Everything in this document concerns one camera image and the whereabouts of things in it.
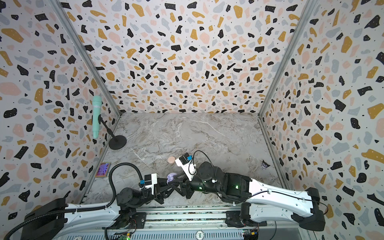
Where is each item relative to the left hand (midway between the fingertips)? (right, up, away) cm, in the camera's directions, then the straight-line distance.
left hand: (178, 182), depth 62 cm
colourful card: (-50, -3, +27) cm, 57 cm away
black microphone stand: (-48, +12, +41) cm, 65 cm away
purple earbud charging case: (-3, +2, 0) cm, 4 cm away
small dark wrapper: (+48, 0, +28) cm, 55 cm away
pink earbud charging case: (-10, +2, +33) cm, 35 cm away
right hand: (-2, +3, -6) cm, 7 cm away
